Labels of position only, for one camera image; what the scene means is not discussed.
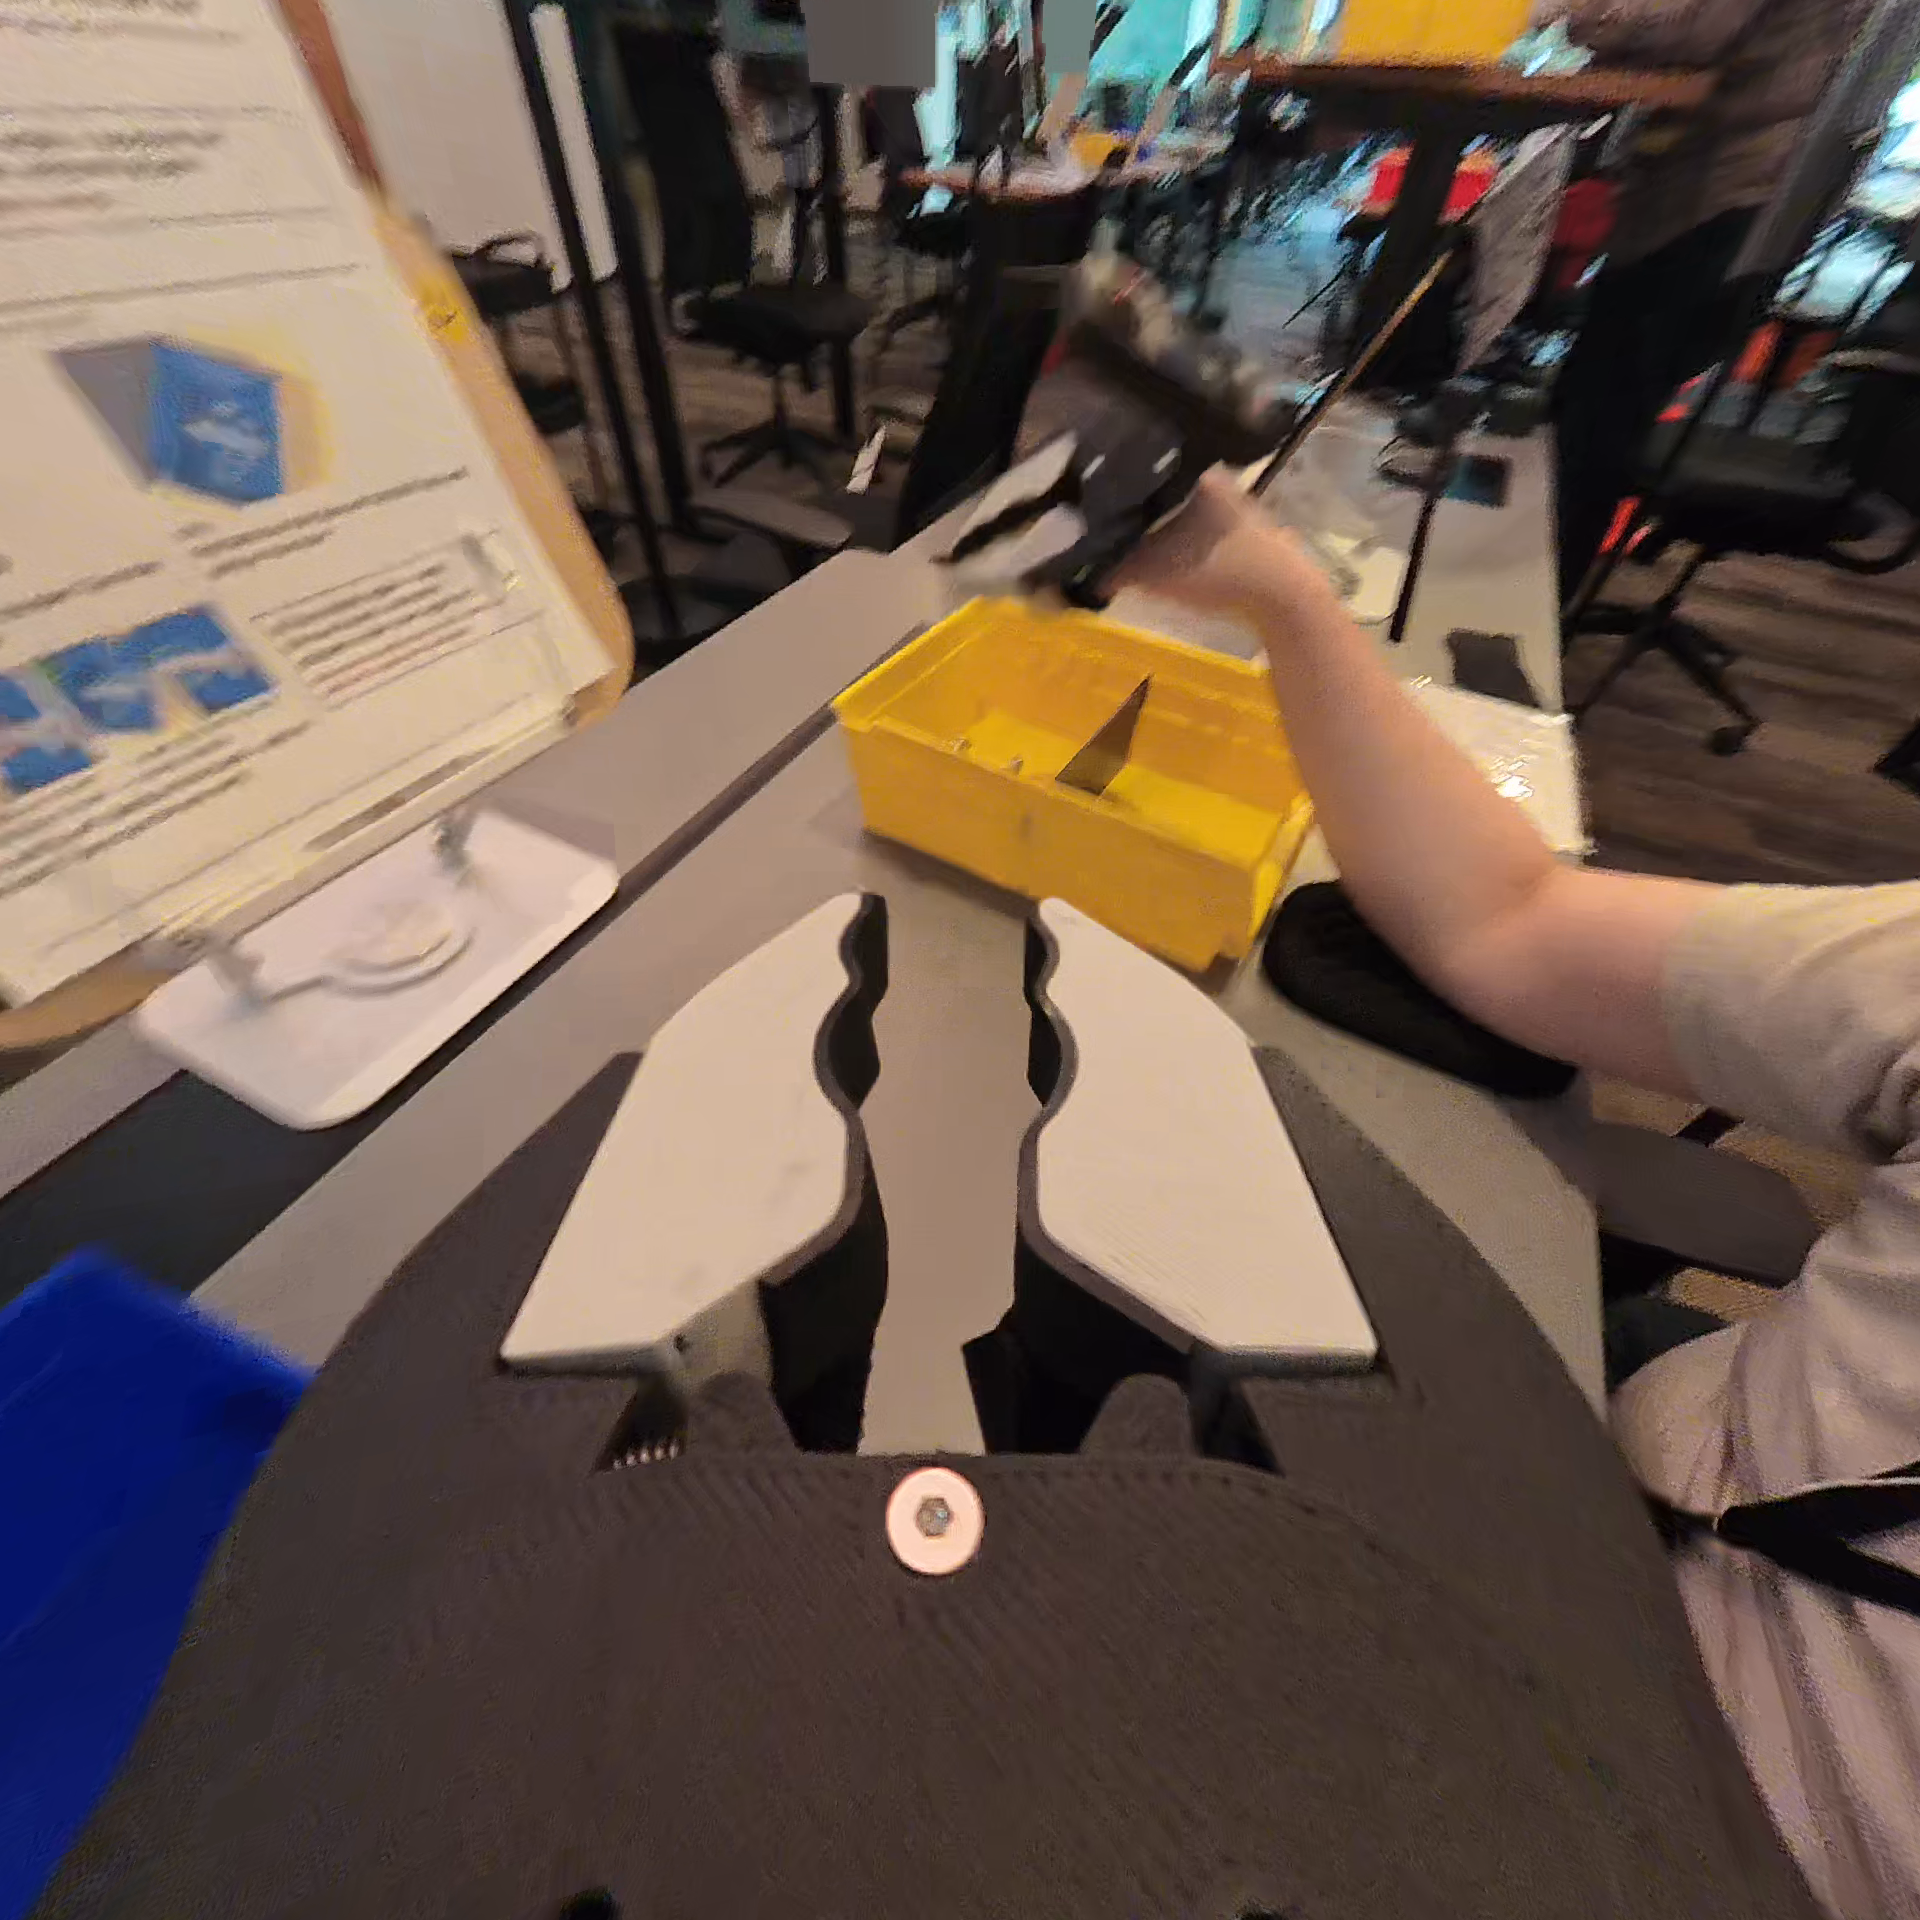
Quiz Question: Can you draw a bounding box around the person's right forearm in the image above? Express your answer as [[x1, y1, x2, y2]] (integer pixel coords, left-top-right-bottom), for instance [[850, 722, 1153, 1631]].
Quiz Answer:
[[1253, 577, 1705, 1105]]

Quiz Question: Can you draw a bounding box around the black strap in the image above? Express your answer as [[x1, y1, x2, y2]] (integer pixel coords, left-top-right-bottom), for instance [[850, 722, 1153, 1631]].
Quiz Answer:
[[1645, 1459, 1920, 1622]]

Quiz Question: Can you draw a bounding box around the yellow plastic bin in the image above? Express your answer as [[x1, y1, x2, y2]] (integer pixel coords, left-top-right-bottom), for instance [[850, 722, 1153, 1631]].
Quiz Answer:
[[829, 597, 1318, 973]]

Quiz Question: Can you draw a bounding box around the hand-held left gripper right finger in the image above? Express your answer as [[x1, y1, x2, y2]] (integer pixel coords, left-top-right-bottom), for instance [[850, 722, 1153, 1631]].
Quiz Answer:
[[1017, 896, 1381, 1386]]

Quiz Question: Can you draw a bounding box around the black oval wrist pad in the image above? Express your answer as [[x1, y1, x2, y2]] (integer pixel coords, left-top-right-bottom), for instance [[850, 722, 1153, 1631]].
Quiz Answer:
[[1260, 880, 1581, 1101]]

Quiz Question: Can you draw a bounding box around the person's beige shirt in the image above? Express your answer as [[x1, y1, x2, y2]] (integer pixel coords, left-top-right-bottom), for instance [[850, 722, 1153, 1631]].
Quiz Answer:
[[1602, 874, 1920, 1920]]

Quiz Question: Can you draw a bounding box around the small black pad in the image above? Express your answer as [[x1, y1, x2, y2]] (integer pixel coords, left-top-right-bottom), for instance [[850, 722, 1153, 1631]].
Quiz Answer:
[[1443, 627, 1534, 707]]

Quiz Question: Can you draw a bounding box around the clear plastic bag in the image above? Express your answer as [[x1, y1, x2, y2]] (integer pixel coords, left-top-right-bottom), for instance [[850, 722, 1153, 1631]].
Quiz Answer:
[[1402, 679, 1592, 859]]

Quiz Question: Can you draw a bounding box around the blue plastic bin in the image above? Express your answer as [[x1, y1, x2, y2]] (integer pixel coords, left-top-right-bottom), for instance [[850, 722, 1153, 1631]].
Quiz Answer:
[[0, 1244, 320, 1920]]

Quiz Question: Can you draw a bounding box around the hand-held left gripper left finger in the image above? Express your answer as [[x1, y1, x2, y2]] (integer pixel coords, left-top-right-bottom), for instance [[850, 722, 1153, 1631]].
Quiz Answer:
[[499, 891, 891, 1380]]

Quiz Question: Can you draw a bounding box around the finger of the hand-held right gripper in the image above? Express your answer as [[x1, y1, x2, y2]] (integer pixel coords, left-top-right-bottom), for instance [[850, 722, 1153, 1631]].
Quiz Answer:
[[937, 507, 1095, 594], [969, 434, 1095, 539]]

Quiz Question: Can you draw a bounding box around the person's right hand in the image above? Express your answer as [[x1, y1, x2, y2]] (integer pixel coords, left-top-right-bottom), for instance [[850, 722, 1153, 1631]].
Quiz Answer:
[[1113, 471, 1338, 646]]

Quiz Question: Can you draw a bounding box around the black office chair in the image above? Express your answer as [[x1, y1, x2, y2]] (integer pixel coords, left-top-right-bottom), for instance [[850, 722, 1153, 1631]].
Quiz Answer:
[[884, 259, 1084, 547], [681, 82, 909, 547], [1561, 335, 1920, 783]]

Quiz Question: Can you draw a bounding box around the instruction sheet on brown board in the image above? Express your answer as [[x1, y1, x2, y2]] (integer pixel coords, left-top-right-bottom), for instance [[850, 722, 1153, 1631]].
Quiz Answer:
[[0, 0, 635, 1051]]

